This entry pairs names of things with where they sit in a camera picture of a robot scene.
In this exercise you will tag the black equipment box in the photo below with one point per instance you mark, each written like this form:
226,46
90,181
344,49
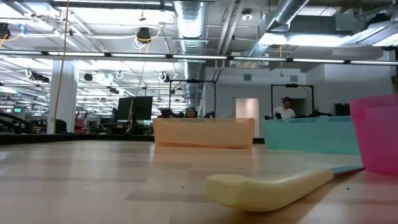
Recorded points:
340,109

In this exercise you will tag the red chair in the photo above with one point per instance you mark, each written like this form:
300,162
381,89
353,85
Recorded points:
80,127

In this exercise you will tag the round ceiling fixture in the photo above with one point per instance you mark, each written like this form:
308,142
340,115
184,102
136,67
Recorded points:
247,17

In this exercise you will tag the person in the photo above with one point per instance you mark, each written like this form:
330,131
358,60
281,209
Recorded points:
191,112
284,113

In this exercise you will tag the white building column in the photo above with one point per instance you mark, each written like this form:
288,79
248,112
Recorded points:
66,99

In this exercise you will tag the black station frame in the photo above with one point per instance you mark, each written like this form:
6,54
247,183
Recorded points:
192,81
292,85

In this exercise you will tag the green exit sign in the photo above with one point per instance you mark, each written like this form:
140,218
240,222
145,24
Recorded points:
17,109

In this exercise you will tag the silver slanted air duct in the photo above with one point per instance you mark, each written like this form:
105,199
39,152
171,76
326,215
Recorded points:
289,12

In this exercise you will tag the long light bar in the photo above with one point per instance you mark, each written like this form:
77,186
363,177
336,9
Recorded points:
199,57

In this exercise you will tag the grey wall vent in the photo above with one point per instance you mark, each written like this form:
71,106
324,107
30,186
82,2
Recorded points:
247,77
293,78

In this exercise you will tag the orange translucent plastic bin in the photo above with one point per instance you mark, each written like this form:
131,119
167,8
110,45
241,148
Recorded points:
202,133

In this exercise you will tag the silver round air duct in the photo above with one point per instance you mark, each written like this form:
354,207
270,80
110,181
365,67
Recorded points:
194,81

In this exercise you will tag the white door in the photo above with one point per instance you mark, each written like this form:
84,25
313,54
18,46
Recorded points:
247,115

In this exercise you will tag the black ceiling device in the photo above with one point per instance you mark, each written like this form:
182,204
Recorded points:
4,31

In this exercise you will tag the black ceiling dome camera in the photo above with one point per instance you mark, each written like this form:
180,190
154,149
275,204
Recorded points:
143,35

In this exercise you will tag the teal translucent plastic bin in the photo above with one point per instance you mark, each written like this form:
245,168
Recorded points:
311,137

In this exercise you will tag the black computer monitor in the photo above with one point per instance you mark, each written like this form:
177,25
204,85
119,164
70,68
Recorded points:
136,109

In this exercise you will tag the pink translucent plastic bin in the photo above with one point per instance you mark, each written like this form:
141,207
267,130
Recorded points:
376,133

